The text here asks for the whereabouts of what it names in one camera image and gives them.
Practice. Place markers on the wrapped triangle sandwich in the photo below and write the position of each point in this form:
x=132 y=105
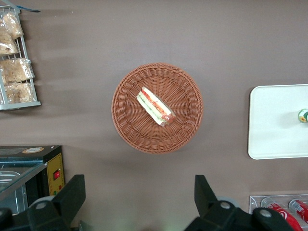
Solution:
x=154 y=106

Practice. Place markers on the bagged rice cracker snack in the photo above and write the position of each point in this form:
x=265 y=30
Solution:
x=19 y=92
x=12 y=24
x=7 y=44
x=15 y=71

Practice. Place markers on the blue flat strip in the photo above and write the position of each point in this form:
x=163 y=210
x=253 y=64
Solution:
x=29 y=10

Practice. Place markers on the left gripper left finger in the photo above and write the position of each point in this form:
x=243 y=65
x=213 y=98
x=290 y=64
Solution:
x=48 y=216

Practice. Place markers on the brown wicker basket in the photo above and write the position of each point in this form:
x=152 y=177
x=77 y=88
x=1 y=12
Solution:
x=168 y=134

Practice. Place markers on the clear acrylic bottle rack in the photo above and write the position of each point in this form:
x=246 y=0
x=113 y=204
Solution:
x=255 y=204

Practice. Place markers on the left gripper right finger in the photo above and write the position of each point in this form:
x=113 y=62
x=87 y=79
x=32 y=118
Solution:
x=223 y=219

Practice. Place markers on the black food warmer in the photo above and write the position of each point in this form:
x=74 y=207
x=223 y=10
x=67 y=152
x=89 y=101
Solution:
x=14 y=158

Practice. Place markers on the cream plastic tray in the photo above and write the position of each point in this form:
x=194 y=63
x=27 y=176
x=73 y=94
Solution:
x=272 y=125

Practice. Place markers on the tray of packaged snacks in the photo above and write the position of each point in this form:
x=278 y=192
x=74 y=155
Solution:
x=21 y=106

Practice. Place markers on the red cola bottle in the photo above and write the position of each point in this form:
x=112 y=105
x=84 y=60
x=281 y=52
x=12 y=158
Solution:
x=281 y=214
x=300 y=209

